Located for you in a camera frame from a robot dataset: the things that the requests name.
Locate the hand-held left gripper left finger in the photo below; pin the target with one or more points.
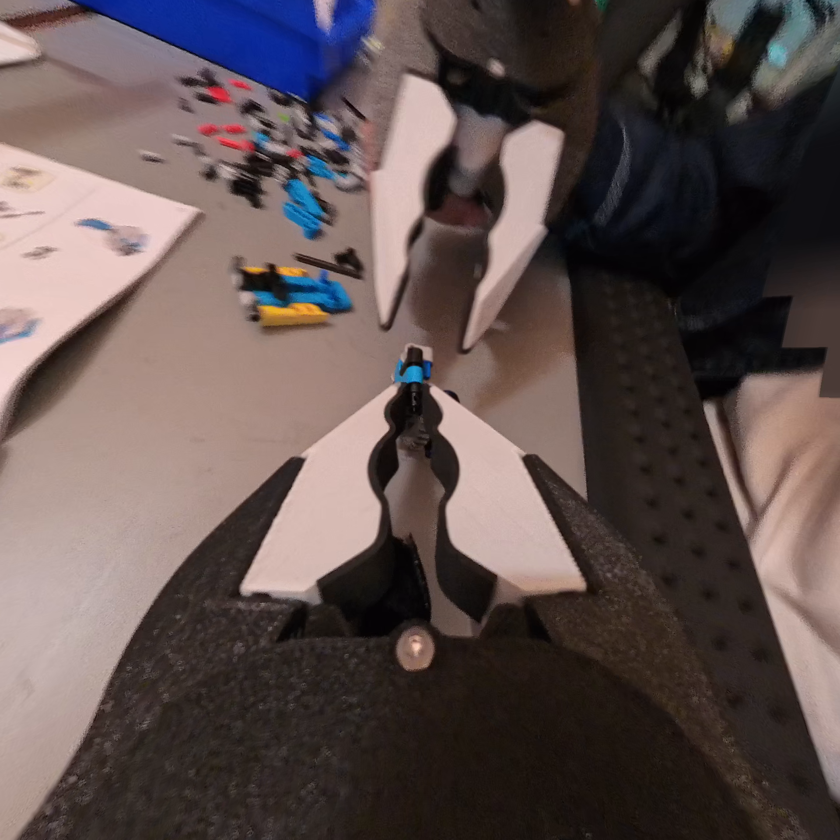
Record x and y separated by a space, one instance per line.
309 525

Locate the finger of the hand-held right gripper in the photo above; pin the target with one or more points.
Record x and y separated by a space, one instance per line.
525 210
400 197

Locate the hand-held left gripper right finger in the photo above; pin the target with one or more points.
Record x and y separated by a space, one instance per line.
519 525

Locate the yellow blue brick assembly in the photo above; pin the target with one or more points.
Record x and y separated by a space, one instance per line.
295 292

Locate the black blue brick assembly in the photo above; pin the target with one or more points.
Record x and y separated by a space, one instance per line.
414 374

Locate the person's right forearm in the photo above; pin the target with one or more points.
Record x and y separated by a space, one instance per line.
656 184

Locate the grey desk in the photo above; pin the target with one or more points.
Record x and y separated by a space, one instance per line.
158 460

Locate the person's right hand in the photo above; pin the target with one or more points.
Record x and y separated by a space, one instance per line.
462 208

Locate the black axle rod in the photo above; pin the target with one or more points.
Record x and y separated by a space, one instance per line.
322 264

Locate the pile of loose brick parts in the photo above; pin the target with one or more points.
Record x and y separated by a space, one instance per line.
289 164

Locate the blue plastic bin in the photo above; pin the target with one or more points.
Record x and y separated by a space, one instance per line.
236 33

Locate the white shirt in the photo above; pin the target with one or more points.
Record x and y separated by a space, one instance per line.
788 499

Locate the building instruction booklet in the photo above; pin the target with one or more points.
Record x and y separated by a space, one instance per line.
66 263

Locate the white stand base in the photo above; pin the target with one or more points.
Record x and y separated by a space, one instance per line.
13 42

